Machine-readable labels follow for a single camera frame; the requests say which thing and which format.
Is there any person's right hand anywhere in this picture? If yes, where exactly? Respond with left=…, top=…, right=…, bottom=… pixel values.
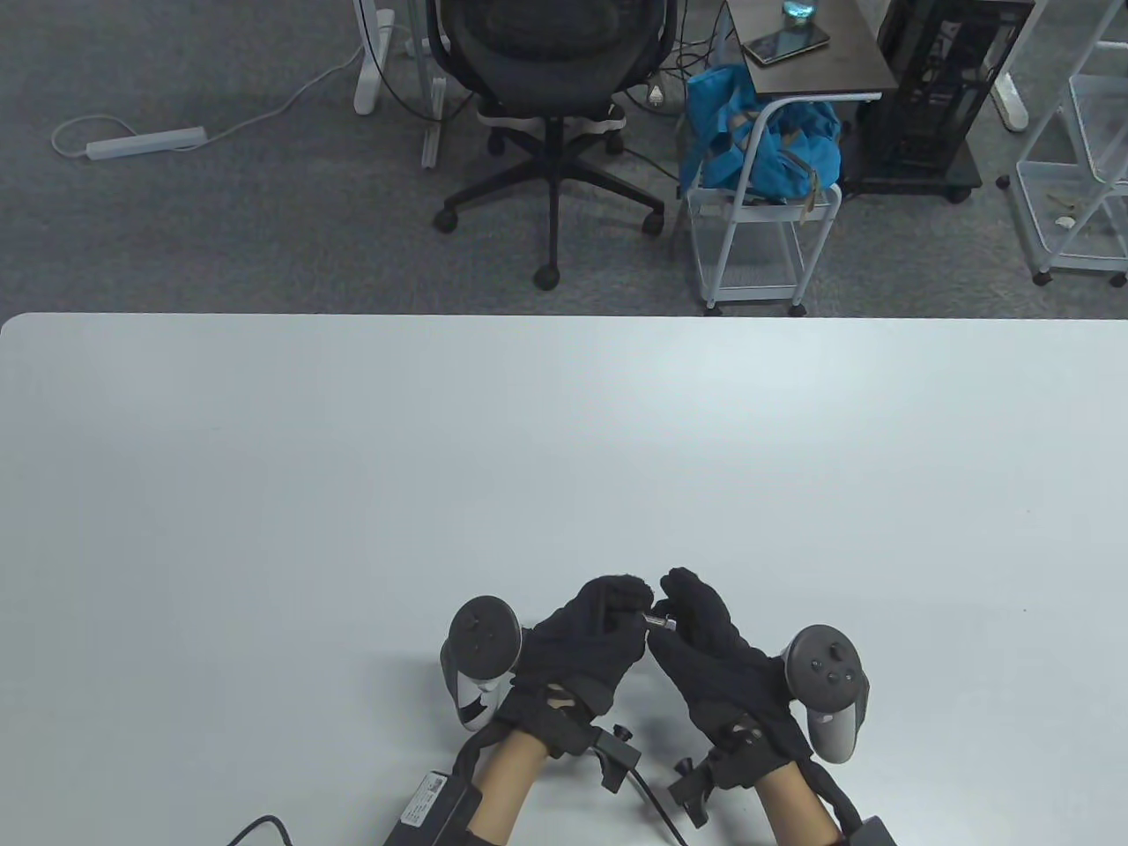
left=648, top=567, right=813, bottom=788

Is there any person's left hand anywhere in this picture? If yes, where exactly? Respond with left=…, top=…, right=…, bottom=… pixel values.
left=498, top=575, right=657, bottom=757

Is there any person's left forearm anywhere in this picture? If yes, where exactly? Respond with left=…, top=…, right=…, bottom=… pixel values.
left=463, top=733, right=554, bottom=846

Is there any person's right forearm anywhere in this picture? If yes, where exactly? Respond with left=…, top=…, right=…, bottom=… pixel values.
left=756, top=767, right=842, bottom=846

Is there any grey left hand controller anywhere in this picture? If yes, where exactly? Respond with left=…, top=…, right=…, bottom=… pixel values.
left=441, top=595, right=523, bottom=734

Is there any grey hand controller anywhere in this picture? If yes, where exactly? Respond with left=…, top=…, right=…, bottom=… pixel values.
left=441, top=595, right=523, bottom=734
left=783, top=624, right=872, bottom=763

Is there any grey right hand controller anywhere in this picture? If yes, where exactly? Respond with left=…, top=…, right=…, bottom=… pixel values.
left=783, top=624, right=872, bottom=763

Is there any black labelled battery pack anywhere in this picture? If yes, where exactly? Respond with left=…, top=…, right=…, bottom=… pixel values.
left=384, top=769, right=484, bottom=846

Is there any black wheeled stand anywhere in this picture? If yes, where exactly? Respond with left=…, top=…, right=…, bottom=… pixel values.
left=837, top=141, right=983, bottom=205

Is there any blue fabric bag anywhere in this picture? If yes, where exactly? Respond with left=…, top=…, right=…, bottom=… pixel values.
left=679, top=63, right=844, bottom=202

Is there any narrow white desk leg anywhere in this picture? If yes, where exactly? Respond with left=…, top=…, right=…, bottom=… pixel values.
left=421, top=0, right=450, bottom=170

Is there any white mesh rolling rack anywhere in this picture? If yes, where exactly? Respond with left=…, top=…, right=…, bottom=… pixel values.
left=998, top=0, right=1128, bottom=287

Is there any black office chair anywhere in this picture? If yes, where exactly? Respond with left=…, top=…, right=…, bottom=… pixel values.
left=426, top=0, right=679, bottom=292

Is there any wide white desk leg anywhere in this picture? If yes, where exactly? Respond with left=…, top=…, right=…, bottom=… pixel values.
left=352, top=0, right=396, bottom=115

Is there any dark brown side table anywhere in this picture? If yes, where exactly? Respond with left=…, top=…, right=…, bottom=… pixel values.
left=723, top=0, right=900, bottom=199

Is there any black computer case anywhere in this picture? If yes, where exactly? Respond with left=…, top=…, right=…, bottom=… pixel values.
left=850, top=0, right=1036, bottom=177

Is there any black smartphone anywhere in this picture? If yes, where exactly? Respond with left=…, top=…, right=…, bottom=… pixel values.
left=740, top=26, right=832, bottom=67

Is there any white desk foot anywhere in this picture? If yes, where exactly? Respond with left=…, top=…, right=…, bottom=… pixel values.
left=991, top=0, right=1032, bottom=133

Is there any white power strip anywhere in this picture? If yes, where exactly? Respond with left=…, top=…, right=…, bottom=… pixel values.
left=85, top=126, right=209, bottom=162

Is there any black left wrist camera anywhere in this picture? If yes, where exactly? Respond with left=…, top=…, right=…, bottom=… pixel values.
left=592, top=724, right=642, bottom=794

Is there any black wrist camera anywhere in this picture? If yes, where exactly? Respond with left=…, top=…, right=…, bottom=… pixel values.
left=592, top=724, right=642, bottom=794
left=668, top=756, right=719, bottom=827

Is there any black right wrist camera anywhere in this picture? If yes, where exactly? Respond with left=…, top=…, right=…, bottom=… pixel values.
left=668, top=756, right=719, bottom=827

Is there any black left glove cable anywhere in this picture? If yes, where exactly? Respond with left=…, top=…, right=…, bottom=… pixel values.
left=451, top=724, right=509, bottom=783

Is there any black glove cable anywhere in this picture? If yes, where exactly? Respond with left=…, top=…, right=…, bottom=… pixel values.
left=802, top=763, right=865, bottom=833
left=451, top=724, right=509, bottom=783

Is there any thin black cable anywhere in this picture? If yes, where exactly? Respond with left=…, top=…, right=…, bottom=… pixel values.
left=225, top=813, right=287, bottom=846
left=633, top=768, right=695, bottom=846

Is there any black right glove cable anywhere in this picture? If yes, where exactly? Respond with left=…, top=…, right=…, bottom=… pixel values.
left=802, top=763, right=865, bottom=833

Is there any black floor cable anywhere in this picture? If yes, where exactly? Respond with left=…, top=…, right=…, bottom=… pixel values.
left=617, top=144, right=685, bottom=186

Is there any white power strip cable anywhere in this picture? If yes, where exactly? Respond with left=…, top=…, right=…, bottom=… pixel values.
left=50, top=40, right=367, bottom=160

